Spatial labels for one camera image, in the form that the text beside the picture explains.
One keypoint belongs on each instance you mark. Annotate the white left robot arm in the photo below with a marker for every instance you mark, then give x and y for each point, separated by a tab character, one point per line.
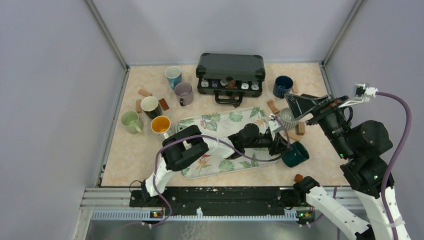
187	146

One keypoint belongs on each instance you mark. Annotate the wooden block left upper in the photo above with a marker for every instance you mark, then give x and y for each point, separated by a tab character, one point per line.
144	93

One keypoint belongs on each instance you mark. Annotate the light blue dotted mug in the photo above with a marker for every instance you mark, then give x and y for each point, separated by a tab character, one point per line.
174	76

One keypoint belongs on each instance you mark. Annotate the dark wooden block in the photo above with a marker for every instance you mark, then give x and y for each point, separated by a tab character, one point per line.
300	128

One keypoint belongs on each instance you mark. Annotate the grey striped ribbed cup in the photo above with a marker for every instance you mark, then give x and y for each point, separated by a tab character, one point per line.
288	119

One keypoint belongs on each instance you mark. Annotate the light green mug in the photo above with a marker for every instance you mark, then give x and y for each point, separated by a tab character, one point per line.
131	122

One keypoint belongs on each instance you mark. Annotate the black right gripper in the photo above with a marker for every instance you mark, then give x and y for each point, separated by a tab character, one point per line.
300	104

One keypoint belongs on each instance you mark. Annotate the small red-brown block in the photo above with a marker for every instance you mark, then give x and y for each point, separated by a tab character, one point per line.
298	178

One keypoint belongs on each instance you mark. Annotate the dark blue mug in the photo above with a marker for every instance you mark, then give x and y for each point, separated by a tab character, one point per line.
282	86

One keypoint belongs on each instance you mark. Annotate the lilac purple mug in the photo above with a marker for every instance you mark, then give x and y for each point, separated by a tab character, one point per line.
184	93

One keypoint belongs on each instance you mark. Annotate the light wooden block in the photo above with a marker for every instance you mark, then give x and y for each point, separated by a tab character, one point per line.
272	107

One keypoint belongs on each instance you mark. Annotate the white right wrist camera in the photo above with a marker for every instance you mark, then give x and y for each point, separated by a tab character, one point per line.
363	92

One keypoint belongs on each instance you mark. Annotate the wooden block right rear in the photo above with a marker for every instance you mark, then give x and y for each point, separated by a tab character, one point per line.
293	136

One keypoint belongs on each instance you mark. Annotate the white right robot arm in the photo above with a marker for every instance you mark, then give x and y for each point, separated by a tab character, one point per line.
367	173

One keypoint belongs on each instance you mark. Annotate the dark teal mug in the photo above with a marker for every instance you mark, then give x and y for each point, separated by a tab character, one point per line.
296	155

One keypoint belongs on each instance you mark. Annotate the black glossy mug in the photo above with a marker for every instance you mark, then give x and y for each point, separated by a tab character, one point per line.
151	106

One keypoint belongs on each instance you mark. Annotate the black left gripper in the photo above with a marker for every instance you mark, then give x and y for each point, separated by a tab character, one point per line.
277	144

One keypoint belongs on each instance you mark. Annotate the dark green carrying case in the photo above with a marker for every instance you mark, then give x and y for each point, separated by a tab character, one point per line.
230	77

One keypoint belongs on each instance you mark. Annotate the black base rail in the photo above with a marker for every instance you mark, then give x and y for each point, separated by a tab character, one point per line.
236	201

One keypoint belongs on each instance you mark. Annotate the wooden block left lower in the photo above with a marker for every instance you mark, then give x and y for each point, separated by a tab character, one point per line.
164	105

